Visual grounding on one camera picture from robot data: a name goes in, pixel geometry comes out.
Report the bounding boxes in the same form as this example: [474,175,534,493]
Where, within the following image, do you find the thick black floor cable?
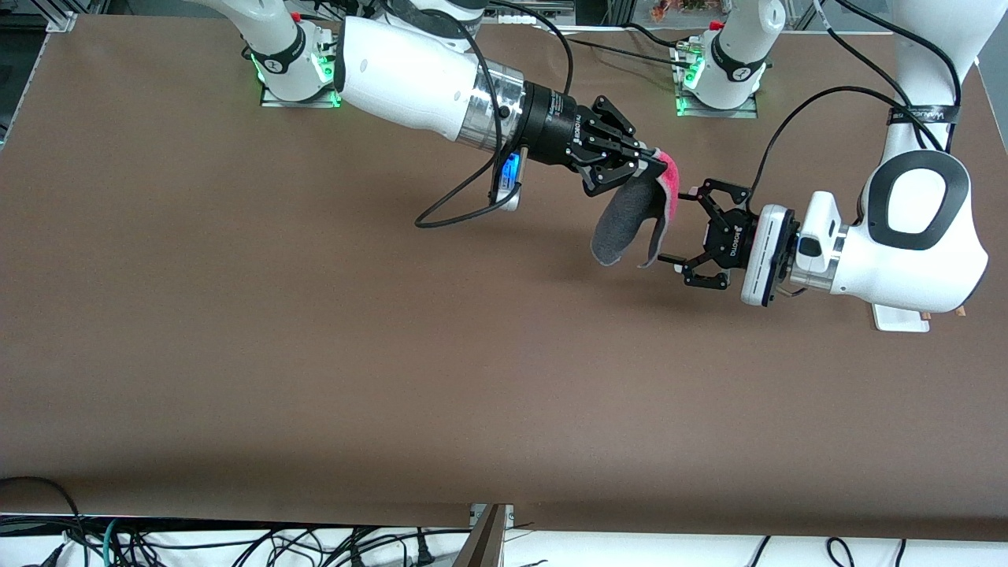
[0,476,89,567]

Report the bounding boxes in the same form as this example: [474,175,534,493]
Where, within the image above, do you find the grey and pink towel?
[591,149,680,269]

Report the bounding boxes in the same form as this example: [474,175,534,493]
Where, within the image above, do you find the aluminium frame rail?
[451,504,517,567]

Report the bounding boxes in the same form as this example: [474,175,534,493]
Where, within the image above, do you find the black cable with plug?
[392,529,438,567]

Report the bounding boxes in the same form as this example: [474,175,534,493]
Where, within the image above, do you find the brown table cover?
[0,14,1008,544]

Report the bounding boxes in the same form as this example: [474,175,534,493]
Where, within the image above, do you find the grey power strip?
[488,0,577,24]

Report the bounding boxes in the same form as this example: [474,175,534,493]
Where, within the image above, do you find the white rack with wooden rods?
[870,302,969,334]

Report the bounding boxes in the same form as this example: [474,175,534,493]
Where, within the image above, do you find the short black base cable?
[624,22,687,48]

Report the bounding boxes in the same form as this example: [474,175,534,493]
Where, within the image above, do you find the long black base cable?
[561,31,694,64]

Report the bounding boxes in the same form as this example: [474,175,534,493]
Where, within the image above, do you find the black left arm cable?
[743,0,964,208]

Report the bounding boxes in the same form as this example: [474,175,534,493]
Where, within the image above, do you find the orange plastic item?
[651,0,714,21]

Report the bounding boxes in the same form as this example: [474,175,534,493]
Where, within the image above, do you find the tangled black floor cables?
[118,526,395,567]

